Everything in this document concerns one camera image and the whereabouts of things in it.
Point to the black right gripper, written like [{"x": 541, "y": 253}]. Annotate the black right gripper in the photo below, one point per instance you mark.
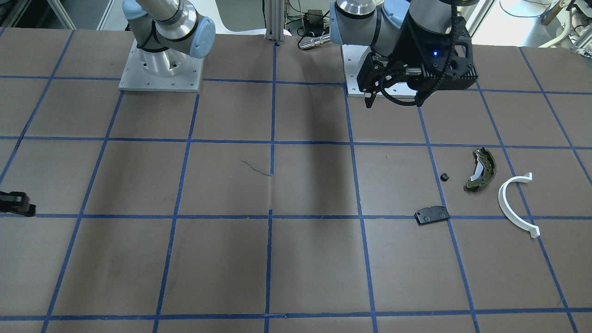
[{"x": 15, "y": 203}]

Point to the black brake pad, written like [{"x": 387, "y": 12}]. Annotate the black brake pad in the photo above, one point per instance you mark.
[{"x": 433, "y": 214}]

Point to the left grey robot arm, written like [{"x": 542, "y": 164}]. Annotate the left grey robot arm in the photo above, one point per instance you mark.
[{"x": 378, "y": 26}]

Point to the aluminium frame post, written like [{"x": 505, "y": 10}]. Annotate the aluminium frame post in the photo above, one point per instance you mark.
[{"x": 274, "y": 11}]

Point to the green brake shoe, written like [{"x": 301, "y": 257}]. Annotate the green brake shoe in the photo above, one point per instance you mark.
[{"x": 485, "y": 170}]

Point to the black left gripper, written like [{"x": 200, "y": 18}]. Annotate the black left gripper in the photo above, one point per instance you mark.
[{"x": 413, "y": 44}]

